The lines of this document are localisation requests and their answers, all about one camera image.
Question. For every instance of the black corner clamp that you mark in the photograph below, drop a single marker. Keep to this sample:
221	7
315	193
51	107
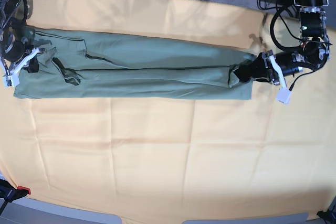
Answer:
328	216

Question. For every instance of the green T-shirt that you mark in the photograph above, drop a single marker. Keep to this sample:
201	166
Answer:
84	64

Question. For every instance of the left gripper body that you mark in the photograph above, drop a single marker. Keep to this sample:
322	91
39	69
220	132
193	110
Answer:
286	61

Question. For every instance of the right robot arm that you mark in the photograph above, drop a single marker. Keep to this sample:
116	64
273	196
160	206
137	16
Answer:
14	14

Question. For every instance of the yellow tablecloth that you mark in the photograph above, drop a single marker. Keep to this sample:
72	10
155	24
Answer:
156	160

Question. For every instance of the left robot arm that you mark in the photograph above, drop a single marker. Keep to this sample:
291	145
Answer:
312	52

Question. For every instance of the blue red clamp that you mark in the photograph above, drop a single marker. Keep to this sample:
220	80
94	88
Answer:
10	193

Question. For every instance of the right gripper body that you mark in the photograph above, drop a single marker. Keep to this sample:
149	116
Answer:
12	49

